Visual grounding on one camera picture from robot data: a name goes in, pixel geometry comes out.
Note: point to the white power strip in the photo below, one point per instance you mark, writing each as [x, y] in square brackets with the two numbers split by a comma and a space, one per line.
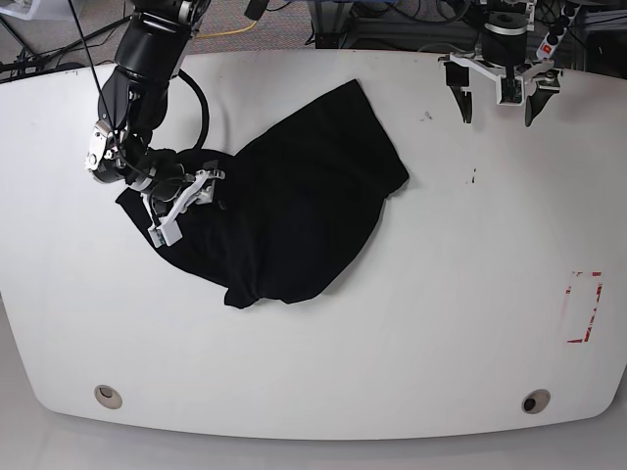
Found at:
[557, 31]

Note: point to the black T-shirt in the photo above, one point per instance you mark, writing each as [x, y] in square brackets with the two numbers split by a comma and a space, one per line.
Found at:
[296, 206]

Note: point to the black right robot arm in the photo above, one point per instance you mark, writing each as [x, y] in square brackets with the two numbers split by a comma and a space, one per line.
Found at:
[133, 103]

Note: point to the red tape marking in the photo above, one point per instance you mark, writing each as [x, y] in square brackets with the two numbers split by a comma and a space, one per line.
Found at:
[580, 306]

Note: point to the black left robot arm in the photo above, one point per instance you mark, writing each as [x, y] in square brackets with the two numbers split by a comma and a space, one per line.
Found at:
[502, 57]

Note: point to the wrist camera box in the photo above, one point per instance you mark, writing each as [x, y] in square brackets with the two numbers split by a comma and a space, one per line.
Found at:
[510, 91]
[164, 235]

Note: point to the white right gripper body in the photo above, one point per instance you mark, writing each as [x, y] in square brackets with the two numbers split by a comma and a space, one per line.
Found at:
[175, 195]

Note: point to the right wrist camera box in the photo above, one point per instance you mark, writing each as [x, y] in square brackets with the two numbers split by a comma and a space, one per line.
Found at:
[164, 235]

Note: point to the left table grommet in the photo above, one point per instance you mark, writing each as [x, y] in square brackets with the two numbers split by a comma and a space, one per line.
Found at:
[108, 397]

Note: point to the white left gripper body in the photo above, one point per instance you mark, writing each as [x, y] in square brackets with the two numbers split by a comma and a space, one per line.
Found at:
[531, 76]

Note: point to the right table grommet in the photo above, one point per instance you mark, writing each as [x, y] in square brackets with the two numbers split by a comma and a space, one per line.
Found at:
[536, 401]

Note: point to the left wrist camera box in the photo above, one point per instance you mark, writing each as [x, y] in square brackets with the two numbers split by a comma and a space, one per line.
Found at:
[510, 91]

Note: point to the table grommet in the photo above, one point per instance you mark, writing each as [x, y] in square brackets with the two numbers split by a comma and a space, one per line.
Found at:
[108, 397]
[536, 401]

